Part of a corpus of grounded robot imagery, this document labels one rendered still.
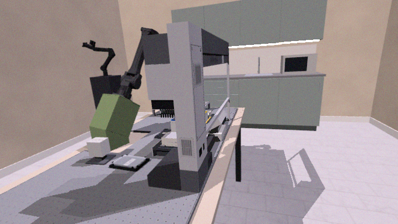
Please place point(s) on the white ready button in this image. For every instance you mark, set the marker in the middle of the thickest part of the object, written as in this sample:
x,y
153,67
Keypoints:
x,y
99,148

